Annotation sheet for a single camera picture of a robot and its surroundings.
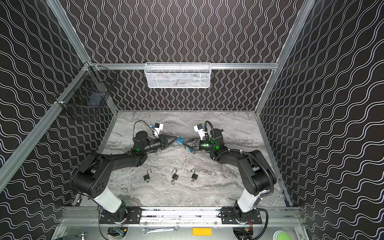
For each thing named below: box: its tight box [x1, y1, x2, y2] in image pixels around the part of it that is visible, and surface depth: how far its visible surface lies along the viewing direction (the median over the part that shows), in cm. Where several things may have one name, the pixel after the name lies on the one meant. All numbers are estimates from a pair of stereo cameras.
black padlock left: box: [143, 169, 152, 181], surface depth 89 cm
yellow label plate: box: [192, 227, 213, 236], surface depth 71 cm
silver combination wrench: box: [142, 225, 180, 235], surface depth 72 cm
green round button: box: [277, 232, 293, 240], surface depth 70 cm
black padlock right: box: [190, 168, 198, 180], surface depth 89 cm
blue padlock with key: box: [177, 137, 185, 146], surface depth 85 cm
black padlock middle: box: [171, 168, 179, 181], surface depth 89 cm
